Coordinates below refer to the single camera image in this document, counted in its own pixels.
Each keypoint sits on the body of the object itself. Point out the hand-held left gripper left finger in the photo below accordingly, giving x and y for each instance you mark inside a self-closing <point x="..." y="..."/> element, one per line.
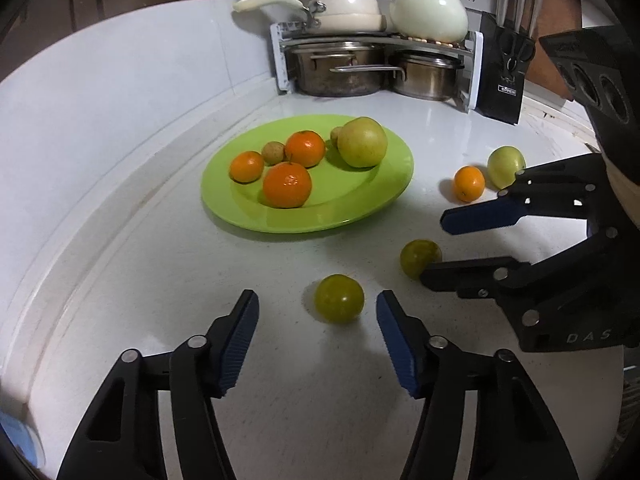
<point x="240" y="345"/>

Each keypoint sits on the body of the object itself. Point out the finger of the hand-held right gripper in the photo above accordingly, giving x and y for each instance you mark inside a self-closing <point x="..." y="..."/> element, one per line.
<point x="470" y="275"/>
<point x="480" y="217"/>

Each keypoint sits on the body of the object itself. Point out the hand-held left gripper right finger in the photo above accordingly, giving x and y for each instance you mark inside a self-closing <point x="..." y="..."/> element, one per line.
<point x="397" y="340"/>

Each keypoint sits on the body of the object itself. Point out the small green mandarin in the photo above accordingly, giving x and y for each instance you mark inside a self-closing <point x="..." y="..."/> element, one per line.
<point x="339" y="299"/>
<point x="417" y="257"/>

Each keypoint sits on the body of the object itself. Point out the yellow-green pear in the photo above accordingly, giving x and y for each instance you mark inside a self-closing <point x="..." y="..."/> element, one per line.
<point x="362" y="142"/>

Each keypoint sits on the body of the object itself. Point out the green plate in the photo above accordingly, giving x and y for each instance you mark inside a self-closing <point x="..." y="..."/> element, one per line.
<point x="340" y="200"/>

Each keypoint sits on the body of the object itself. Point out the large orange mandarin with stem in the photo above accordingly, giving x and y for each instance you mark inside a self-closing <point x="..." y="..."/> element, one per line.
<point x="287" y="185"/>

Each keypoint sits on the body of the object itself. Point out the brown longan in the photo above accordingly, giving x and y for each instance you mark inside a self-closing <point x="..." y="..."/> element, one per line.
<point x="273" y="153"/>
<point x="335" y="135"/>

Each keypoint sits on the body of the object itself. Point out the small orange mandarin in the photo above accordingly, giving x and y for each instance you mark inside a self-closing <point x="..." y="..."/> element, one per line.
<point x="469" y="184"/>
<point x="246" y="166"/>

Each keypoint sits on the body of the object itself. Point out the green apple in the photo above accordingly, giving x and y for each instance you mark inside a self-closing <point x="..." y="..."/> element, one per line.
<point x="505" y="165"/>

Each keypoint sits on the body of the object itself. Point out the black knife block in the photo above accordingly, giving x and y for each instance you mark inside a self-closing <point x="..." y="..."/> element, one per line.
<point x="502" y="75"/>

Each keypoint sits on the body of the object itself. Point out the small steel pot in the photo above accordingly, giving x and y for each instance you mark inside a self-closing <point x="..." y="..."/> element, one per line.
<point x="425" y="77"/>

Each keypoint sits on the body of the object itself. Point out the large steel pot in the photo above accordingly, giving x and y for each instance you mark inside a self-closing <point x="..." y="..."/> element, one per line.
<point x="340" y="70"/>

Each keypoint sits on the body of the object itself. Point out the white ceramic pot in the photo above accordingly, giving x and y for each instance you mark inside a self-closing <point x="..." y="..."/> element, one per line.
<point x="430" y="10"/>

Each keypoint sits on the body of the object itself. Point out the wooden cutting board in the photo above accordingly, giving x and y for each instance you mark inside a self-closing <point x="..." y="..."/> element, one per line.
<point x="560" y="5"/>

